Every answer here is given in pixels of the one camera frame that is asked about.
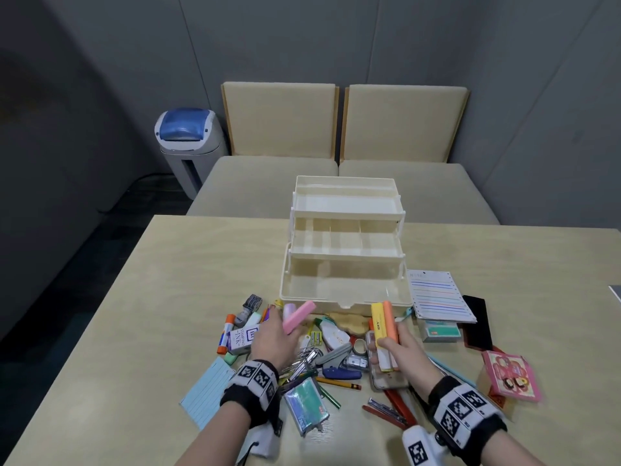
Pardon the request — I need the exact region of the red utility knife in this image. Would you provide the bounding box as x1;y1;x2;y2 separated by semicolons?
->
384;388;418;428

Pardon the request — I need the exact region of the beige sofa chair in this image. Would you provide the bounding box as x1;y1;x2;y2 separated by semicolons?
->
338;84;501;227
186;82;340;219

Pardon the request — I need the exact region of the grey blue-lid paper shredder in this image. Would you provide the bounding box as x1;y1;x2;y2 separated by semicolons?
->
154;107;229;201

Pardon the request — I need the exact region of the orange capped glue stick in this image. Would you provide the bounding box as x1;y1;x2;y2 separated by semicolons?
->
217;313;237;355

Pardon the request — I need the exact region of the person's right hand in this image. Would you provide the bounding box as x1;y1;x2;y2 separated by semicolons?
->
366;322;445;392

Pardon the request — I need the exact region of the pink cartoon card pack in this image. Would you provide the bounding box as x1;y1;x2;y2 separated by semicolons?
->
477;349;543;408

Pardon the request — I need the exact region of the blue lined index card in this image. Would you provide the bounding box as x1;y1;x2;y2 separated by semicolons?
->
179;356;237;431

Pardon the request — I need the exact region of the grey date stamp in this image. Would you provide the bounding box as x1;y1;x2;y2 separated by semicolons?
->
235;294;263;328

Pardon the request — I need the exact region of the grey blue stapler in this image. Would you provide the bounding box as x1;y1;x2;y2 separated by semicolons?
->
315;342;363;382

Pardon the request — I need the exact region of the person's left hand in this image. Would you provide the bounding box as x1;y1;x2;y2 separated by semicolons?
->
250;305;305;373

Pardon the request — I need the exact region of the green pen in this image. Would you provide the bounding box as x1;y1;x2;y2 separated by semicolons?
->
318;385;342;410

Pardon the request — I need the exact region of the green white staple box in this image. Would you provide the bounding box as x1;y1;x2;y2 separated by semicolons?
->
419;320;463;343

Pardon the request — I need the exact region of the white striped notepad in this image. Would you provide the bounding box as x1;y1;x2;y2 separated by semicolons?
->
406;269;479;325

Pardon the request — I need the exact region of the cream tiered organizer box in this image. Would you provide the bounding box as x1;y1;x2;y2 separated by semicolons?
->
279;175;413;316

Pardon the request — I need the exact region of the black white marker wristband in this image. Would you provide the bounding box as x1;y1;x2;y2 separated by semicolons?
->
219;359;282;430
426;375;508;454

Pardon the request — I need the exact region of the white purple ink box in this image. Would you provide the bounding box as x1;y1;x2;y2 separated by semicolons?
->
228;324;261;356

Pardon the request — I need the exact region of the yellow highlighter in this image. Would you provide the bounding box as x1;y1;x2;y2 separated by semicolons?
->
371;302;393;373

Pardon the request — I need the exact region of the person's left forearm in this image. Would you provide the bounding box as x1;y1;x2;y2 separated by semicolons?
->
174;402;253;466

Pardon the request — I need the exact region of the white green correction tape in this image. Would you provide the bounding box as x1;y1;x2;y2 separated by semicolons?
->
318;318;351;350

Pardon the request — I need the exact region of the orange highlighter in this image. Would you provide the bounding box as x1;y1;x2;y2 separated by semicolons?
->
382;300;400;372

